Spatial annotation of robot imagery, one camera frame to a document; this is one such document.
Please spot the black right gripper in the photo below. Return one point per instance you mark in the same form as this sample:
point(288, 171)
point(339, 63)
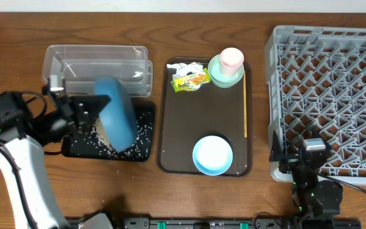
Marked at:
point(290, 159)

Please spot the mint green bowl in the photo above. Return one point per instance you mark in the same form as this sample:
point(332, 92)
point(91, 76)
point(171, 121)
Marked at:
point(217, 77)

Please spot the yellow snack wrapper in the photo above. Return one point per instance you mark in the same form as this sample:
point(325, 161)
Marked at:
point(190, 82)

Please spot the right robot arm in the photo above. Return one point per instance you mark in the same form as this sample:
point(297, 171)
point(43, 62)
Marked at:
point(318, 200)

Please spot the dark blue bowl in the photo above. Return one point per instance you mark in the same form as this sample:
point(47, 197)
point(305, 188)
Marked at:
point(118, 116)

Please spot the light blue bowl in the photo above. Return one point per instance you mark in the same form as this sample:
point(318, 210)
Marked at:
point(212, 155)

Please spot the grey dishwasher rack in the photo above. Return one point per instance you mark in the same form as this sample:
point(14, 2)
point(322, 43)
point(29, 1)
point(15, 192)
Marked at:
point(317, 80)

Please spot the wooden chopstick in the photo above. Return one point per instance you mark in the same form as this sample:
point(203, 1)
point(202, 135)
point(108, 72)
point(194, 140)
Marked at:
point(245, 104)

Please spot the brown serving tray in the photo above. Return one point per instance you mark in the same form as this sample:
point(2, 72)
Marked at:
point(186, 117)

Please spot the pink cup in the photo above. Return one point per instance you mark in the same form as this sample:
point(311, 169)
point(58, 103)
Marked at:
point(231, 59)

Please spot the black rectangular tray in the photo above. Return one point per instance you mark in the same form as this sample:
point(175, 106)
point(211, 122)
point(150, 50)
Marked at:
point(86, 145)

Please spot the clear plastic bin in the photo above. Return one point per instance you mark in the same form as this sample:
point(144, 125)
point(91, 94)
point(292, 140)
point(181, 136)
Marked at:
point(80, 65)

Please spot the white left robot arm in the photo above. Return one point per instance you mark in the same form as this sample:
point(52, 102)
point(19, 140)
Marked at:
point(22, 140)

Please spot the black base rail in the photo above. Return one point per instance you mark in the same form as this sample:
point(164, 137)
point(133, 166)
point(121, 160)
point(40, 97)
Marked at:
point(260, 223)

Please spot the crumpled white paper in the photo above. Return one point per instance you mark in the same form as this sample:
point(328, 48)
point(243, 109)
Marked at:
point(182, 69)

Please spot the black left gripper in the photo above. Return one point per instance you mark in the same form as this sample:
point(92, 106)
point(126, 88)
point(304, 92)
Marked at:
point(70, 118)

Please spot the pile of rice grains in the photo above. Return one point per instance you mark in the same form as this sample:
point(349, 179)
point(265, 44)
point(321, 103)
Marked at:
point(101, 135)

